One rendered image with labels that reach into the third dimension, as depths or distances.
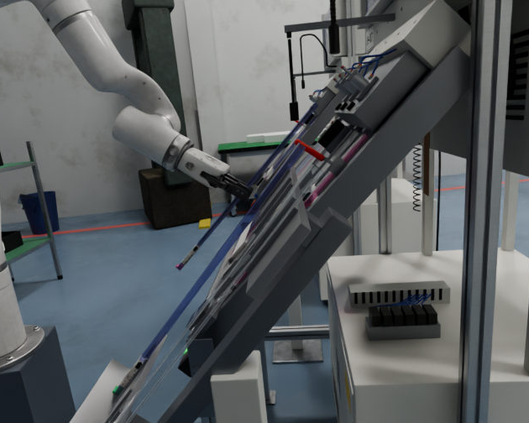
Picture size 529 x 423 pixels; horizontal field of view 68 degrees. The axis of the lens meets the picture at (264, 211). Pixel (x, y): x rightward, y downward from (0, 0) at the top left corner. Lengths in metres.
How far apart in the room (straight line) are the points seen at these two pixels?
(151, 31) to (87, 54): 3.50
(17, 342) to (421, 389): 0.84
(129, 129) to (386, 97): 0.53
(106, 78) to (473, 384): 0.92
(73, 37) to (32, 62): 5.10
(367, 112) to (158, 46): 3.76
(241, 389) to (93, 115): 5.37
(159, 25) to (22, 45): 2.19
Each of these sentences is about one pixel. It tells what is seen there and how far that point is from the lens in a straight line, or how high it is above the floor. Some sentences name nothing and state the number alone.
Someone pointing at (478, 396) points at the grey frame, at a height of 0.61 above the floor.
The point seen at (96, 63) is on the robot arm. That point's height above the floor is 1.28.
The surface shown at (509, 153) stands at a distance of 0.91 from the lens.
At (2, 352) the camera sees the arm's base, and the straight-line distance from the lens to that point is 1.03.
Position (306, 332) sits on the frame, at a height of 0.31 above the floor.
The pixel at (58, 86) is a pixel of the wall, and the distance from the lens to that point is 5.89.
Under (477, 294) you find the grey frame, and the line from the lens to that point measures 0.77.
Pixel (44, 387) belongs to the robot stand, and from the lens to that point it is 1.08.
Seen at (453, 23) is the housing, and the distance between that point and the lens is 0.75.
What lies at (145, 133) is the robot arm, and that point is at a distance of 0.91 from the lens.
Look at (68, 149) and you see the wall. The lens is 5.88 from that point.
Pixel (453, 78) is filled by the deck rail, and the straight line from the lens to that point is 0.73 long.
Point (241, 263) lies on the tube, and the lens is 0.36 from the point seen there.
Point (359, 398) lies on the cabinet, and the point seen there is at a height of 0.59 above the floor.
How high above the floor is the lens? 1.16
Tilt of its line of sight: 14 degrees down
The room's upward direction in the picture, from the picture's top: 5 degrees counter-clockwise
